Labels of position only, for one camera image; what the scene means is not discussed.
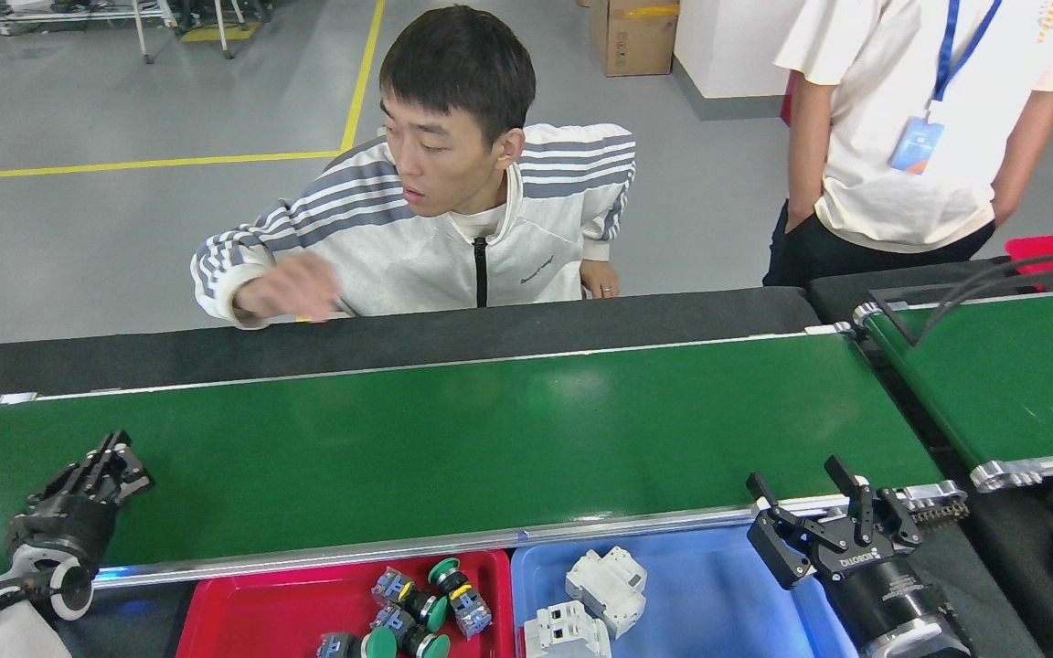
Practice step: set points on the standing person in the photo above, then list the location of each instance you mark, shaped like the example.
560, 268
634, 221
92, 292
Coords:
901, 201

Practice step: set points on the white circuit breaker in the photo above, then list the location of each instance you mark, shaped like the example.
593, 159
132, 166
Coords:
563, 635
604, 589

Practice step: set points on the person's right hand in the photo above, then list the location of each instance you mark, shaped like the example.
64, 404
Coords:
293, 288

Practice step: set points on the white stand on wheels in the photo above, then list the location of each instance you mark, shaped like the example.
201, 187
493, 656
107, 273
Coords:
216, 32

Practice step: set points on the blue bin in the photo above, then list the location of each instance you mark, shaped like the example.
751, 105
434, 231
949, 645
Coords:
718, 594

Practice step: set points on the green conveyor belt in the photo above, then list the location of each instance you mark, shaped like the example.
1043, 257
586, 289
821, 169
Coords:
444, 448
1020, 375

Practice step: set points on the seated person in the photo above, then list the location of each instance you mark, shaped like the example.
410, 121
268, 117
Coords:
536, 238

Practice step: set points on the white frame workbench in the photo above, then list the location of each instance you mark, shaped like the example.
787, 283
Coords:
79, 14

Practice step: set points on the red fire extinguisher cabinet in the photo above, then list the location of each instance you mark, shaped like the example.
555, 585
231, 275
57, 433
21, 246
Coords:
786, 100

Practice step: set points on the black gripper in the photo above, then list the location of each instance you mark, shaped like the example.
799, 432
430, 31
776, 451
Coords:
60, 525
883, 585

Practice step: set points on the cardboard box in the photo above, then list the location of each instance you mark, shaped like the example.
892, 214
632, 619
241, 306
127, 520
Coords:
632, 41

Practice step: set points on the blue id badge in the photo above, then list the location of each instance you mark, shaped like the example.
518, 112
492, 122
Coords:
916, 146

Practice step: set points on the person's left hand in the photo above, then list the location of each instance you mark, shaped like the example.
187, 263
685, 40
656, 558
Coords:
600, 279

